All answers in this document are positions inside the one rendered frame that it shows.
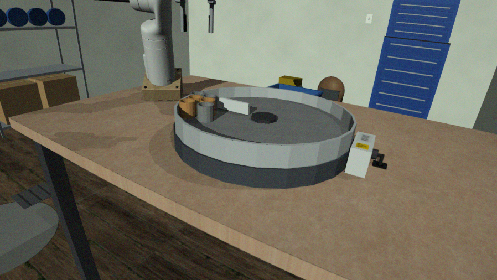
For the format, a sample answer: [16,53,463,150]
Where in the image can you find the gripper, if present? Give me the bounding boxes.
[175,0,216,33]

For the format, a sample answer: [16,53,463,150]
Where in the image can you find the bronze bushing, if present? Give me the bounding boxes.
[199,97,216,116]
[188,95,203,114]
[179,98,196,118]

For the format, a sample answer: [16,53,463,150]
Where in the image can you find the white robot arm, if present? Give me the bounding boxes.
[130,0,175,86]

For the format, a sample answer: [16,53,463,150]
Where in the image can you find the grey hollow cylinder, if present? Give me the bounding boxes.
[202,94,218,111]
[190,91,205,96]
[197,102,214,123]

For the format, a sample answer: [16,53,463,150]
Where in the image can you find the blue plastic crate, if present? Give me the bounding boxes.
[269,83,324,97]

